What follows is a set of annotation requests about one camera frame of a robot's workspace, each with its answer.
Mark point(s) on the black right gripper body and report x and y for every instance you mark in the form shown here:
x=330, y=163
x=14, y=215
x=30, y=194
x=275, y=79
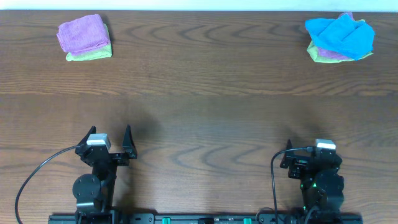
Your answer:
x=297, y=170

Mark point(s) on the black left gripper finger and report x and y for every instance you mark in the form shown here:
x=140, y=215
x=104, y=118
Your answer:
x=85, y=138
x=128, y=143

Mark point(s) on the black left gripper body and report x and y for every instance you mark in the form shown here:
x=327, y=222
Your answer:
x=115, y=157

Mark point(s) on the blue microfibre cloth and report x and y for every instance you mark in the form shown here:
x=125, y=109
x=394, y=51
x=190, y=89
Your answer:
x=342, y=35

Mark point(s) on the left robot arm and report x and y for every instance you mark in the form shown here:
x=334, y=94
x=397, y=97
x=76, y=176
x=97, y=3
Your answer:
x=94, y=192

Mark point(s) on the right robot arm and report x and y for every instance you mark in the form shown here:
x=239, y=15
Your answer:
x=321, y=186

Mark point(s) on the folded green cloth left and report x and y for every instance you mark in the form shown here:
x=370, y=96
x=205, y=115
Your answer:
x=93, y=54

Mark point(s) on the crumpled purple cloth right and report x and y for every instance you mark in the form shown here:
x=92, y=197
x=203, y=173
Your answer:
x=331, y=54

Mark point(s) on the crumpled green cloth right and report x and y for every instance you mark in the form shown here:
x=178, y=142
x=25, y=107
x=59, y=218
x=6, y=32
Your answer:
x=317, y=53

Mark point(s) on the folded purple cloth left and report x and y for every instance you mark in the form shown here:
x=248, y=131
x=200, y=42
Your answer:
x=83, y=35

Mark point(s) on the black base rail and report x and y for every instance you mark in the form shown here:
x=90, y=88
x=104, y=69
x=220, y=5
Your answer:
x=149, y=218

